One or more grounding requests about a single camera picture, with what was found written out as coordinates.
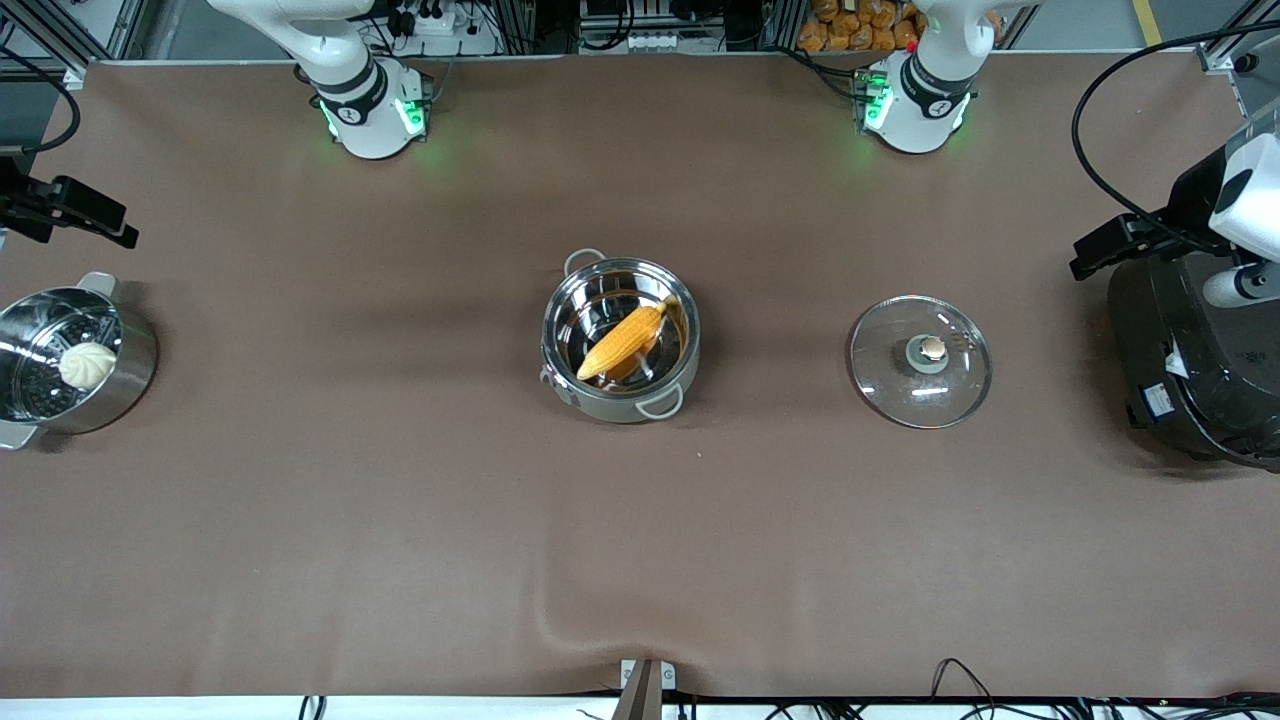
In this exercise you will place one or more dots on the glass pot lid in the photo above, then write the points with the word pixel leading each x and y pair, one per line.
pixel 920 352

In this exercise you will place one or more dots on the stainless steel steamer pot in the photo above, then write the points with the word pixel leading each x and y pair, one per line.
pixel 125 385

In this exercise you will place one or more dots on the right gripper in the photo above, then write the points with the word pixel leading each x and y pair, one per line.
pixel 22 203

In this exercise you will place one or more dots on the white power strip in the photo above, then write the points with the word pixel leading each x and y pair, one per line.
pixel 432 18

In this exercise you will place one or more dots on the grey metal table clamp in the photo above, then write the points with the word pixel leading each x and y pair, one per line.
pixel 640 690

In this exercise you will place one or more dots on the black rice cooker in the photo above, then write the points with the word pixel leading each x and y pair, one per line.
pixel 1200 380

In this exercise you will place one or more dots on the yellow corn cob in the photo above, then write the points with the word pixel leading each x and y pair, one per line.
pixel 628 340

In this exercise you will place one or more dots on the white steamed bun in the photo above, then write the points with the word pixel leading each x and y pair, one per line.
pixel 88 365

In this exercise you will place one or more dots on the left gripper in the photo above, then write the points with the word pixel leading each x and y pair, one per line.
pixel 1188 205

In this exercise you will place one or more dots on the orange packaged snacks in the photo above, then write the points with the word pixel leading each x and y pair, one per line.
pixel 860 28

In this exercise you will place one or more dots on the brown table mat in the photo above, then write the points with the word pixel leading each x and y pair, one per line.
pixel 640 560

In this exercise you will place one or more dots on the aluminium frame profile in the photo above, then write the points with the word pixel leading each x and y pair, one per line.
pixel 60 35
pixel 1235 45

